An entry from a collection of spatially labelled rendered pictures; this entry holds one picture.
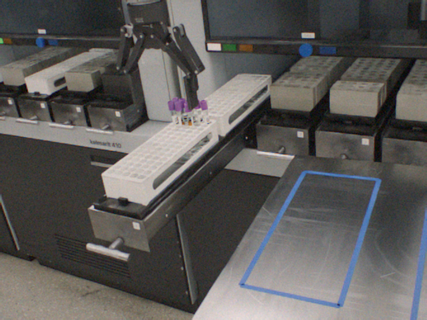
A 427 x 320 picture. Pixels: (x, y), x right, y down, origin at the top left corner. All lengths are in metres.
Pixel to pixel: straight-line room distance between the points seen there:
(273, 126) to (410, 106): 0.31
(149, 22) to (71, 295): 1.39
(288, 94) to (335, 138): 0.17
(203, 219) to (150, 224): 0.56
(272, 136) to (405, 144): 0.31
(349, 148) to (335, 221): 0.37
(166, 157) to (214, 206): 0.47
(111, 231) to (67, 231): 0.96
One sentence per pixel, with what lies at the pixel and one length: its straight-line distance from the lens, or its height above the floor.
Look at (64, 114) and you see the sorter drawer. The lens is 1.66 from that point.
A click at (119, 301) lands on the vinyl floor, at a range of 2.04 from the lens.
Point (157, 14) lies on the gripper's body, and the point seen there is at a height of 1.13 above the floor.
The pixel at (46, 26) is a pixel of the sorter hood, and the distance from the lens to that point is 1.70.
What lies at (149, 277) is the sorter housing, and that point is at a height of 0.18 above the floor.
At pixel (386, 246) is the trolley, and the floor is 0.82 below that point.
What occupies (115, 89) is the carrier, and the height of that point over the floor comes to 0.84.
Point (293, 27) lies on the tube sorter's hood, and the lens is 1.23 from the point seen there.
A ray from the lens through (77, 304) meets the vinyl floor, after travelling 2.09.
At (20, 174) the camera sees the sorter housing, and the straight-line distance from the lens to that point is 1.99.
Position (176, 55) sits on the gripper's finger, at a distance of 1.00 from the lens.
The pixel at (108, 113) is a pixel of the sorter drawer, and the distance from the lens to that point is 1.53.
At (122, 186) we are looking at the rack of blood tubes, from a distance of 0.98.
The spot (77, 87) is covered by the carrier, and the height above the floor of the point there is 0.83.
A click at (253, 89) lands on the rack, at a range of 1.33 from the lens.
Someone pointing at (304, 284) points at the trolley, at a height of 0.82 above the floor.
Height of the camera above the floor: 1.31
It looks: 27 degrees down
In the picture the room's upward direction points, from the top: 7 degrees counter-clockwise
